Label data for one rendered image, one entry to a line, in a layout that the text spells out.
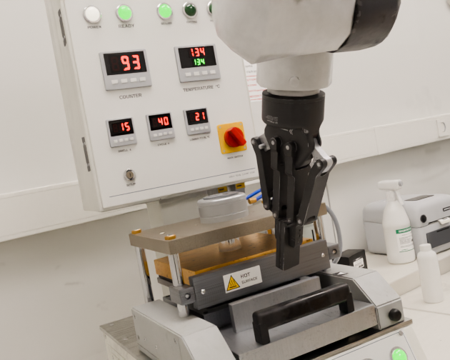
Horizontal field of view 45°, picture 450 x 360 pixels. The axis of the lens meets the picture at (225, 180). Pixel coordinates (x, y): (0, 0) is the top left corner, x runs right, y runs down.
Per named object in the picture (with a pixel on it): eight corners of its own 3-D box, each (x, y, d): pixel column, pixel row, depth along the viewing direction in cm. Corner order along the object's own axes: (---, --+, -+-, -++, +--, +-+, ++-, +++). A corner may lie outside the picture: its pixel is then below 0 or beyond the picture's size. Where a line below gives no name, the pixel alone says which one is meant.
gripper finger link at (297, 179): (306, 135, 68) (314, 137, 67) (303, 217, 72) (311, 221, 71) (282, 141, 66) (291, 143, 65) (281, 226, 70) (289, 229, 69)
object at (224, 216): (126, 282, 96) (113, 210, 95) (273, 241, 110) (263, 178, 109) (179, 306, 74) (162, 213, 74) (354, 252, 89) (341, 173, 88)
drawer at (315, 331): (159, 333, 93) (151, 288, 93) (268, 297, 103) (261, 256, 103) (243, 385, 67) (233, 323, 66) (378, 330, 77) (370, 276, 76)
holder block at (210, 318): (164, 311, 92) (161, 296, 92) (265, 280, 101) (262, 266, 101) (206, 332, 77) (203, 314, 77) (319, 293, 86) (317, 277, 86)
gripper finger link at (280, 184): (277, 139, 66) (269, 136, 67) (273, 222, 71) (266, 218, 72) (301, 133, 69) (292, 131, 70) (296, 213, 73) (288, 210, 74)
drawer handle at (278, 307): (255, 341, 70) (249, 311, 70) (346, 308, 77) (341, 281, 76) (263, 346, 68) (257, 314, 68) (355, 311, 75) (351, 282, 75)
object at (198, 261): (157, 283, 92) (147, 227, 91) (268, 251, 102) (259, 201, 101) (200, 299, 76) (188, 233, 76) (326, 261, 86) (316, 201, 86)
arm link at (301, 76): (294, 51, 57) (293, 103, 59) (370, 41, 65) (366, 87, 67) (221, 41, 67) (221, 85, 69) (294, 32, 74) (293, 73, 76)
